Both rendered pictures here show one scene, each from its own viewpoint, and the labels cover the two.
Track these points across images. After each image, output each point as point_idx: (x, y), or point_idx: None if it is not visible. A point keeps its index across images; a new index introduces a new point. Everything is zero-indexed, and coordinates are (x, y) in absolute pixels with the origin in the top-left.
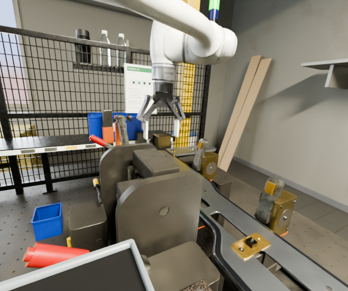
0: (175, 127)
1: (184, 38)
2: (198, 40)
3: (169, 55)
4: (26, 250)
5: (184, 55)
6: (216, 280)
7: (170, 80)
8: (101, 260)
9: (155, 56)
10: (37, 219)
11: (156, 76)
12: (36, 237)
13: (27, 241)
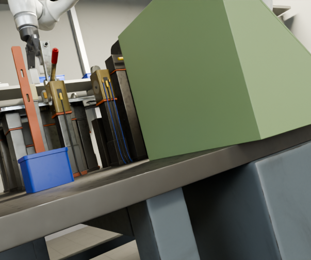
0: (33, 76)
1: (41, 4)
2: (67, 9)
3: (37, 11)
4: (92, 176)
5: (41, 15)
6: None
7: (37, 29)
8: None
9: (31, 6)
10: (35, 173)
11: (34, 22)
12: (72, 173)
13: (74, 181)
